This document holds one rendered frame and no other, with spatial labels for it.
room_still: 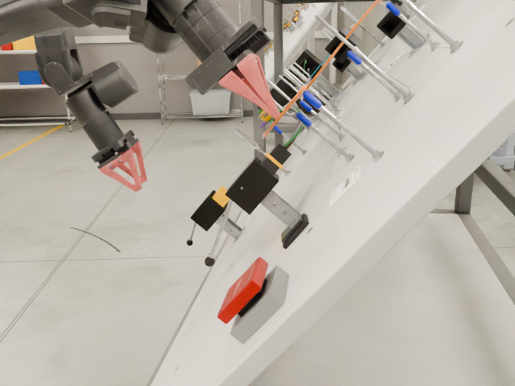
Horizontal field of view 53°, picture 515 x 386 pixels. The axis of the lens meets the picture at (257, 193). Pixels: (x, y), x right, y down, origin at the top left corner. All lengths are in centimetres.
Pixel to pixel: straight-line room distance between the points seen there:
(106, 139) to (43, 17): 38
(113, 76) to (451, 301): 78
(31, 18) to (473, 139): 49
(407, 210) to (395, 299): 73
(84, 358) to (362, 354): 168
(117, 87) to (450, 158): 71
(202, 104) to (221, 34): 722
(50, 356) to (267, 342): 211
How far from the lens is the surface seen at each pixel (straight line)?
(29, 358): 253
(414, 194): 38
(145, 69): 838
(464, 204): 162
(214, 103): 779
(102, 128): 99
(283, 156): 63
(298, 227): 58
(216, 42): 59
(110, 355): 242
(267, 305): 45
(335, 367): 90
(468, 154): 37
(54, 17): 65
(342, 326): 100
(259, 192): 63
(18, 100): 901
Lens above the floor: 133
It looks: 18 degrees down
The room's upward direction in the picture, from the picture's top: 1 degrees counter-clockwise
